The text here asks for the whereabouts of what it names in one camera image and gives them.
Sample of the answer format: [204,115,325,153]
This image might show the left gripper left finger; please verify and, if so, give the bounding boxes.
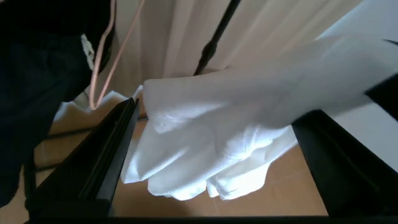
[24,98,141,218]

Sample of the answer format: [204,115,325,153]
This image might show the white garment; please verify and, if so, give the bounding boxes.
[120,32,398,202]

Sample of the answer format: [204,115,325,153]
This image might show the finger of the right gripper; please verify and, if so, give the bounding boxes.
[365,73,398,122]

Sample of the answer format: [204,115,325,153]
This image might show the pink clothes hanger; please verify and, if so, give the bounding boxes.
[88,0,146,111]

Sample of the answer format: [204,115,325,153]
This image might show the black shorts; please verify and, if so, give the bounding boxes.
[0,0,116,208]

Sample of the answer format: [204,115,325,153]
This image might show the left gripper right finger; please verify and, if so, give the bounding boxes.
[291,109,398,217]

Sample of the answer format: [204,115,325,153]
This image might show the beige curtain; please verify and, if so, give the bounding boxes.
[52,0,363,122]

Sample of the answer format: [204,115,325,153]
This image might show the black clothes rack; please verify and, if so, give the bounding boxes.
[23,0,242,200]

